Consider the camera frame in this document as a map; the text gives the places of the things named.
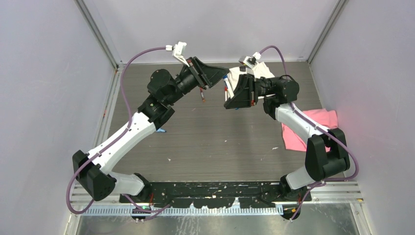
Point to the pink cloth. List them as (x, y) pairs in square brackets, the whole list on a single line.
[(297, 141)]

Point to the white blue marker pen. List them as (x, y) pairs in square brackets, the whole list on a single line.
[(230, 90)]

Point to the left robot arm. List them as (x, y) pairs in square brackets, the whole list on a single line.
[(94, 169)]

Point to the white folded cloth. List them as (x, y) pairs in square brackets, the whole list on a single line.
[(261, 70)]

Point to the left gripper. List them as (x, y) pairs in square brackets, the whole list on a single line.
[(206, 76)]

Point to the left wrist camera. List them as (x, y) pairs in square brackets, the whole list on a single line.
[(177, 52)]

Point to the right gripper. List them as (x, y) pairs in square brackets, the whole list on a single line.
[(246, 84)]

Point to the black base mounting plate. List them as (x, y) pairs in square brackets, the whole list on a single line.
[(214, 195)]

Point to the orange brown gel pen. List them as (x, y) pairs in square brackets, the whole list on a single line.
[(202, 95)]

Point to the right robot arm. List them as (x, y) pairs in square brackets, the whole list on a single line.
[(326, 153)]

